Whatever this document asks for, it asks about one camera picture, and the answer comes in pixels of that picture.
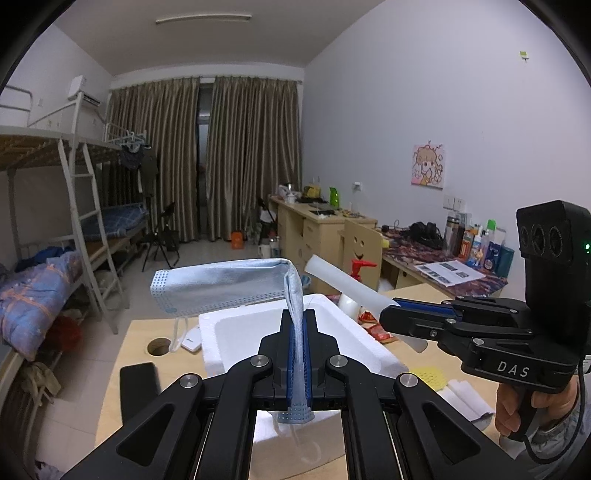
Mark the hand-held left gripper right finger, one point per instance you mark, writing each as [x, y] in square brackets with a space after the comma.
[309, 369]

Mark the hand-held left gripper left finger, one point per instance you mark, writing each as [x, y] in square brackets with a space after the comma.
[291, 360]

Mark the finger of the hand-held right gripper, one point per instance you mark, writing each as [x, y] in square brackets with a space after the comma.
[429, 307]
[406, 321]

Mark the white foam box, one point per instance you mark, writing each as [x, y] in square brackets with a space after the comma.
[258, 323]

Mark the yellow foam net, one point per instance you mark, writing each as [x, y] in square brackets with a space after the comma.
[431, 376]

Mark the white foam sheet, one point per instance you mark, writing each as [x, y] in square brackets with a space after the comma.
[341, 281]

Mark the blue face mask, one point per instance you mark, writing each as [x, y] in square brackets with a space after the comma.
[221, 281]

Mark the person's right forearm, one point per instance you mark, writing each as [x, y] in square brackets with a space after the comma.
[565, 454]

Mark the person's right hand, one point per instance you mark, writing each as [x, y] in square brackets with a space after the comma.
[556, 406]

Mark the red snack packet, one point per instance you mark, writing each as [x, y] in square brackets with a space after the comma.
[383, 333]
[367, 317]

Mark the printed paper sheet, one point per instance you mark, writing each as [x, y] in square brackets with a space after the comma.
[450, 271]

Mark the wooden desk with patterned mat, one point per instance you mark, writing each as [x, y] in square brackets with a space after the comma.
[415, 263]

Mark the lotion bottle with red pump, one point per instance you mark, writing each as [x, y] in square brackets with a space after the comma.
[359, 269]

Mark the orange carton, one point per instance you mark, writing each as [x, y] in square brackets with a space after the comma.
[468, 244]

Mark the black headphones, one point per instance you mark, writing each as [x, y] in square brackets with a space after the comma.
[425, 233]

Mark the dark thermos bottle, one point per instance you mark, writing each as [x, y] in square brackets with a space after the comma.
[453, 235]

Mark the wooden chair with smiley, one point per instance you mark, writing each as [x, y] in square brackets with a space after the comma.
[358, 244]

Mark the white power bank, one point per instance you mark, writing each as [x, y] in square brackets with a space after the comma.
[191, 342]

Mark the wooden desk with drawers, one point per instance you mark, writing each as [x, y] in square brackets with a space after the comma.
[300, 230]

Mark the green bag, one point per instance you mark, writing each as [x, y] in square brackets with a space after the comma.
[334, 197]

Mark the yellow bag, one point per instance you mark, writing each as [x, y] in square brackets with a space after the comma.
[312, 191]

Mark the black tripod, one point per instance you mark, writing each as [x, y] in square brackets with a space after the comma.
[159, 230]

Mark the brown curtain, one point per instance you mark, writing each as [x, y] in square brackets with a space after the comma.
[254, 157]
[157, 161]

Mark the blue mattress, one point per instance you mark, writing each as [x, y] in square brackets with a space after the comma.
[115, 221]

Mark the white bed ladder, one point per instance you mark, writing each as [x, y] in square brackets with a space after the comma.
[87, 217]

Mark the dark hanging clothes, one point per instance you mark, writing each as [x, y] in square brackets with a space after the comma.
[138, 161]

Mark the pile of clothes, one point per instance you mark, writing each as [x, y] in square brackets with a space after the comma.
[39, 383]

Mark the blue plaid quilt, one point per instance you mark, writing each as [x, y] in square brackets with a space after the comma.
[37, 290]

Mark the white metal bunk bed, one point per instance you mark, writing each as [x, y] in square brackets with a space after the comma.
[32, 147]

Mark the white air conditioner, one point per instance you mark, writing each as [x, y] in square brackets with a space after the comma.
[83, 90]

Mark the ceiling light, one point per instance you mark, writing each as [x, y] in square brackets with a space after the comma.
[203, 19]

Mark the white wall switch plate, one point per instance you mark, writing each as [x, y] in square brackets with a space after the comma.
[455, 203]

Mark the cartoon wall poster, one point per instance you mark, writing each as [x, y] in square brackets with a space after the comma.
[428, 166]

